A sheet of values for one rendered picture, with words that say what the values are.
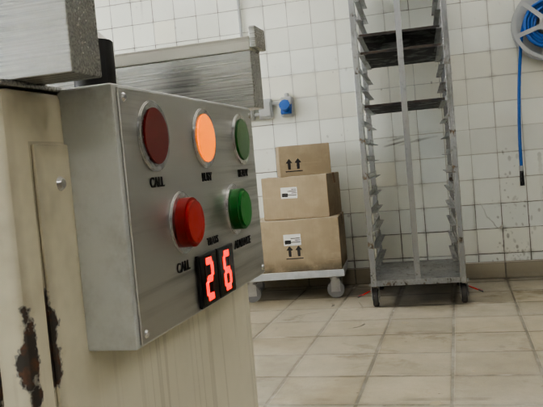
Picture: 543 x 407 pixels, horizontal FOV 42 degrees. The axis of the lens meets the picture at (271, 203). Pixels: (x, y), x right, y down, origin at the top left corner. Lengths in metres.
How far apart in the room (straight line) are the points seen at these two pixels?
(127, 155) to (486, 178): 4.12
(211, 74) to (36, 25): 0.29
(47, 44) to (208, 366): 0.29
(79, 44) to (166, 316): 0.16
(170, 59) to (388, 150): 3.87
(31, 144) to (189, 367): 0.22
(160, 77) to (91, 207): 0.28
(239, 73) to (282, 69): 3.99
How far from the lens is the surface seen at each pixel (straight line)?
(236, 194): 0.52
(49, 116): 0.38
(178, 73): 0.64
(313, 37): 4.59
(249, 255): 0.56
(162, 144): 0.41
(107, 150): 0.38
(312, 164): 4.18
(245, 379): 0.64
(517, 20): 4.48
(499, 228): 4.49
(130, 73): 0.65
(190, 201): 0.43
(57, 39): 0.35
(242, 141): 0.55
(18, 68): 0.36
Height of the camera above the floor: 0.79
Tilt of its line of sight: 3 degrees down
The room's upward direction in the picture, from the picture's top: 5 degrees counter-clockwise
